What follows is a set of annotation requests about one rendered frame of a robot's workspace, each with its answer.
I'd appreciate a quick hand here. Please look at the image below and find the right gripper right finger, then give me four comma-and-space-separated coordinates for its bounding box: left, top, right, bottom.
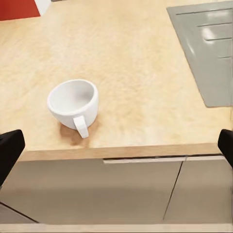
217, 129, 233, 168

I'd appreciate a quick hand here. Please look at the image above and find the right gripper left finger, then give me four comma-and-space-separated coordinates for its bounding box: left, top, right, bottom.
0, 129, 25, 187

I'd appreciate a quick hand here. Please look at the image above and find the coffee cup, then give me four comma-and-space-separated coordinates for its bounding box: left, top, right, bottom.
47, 80, 99, 138

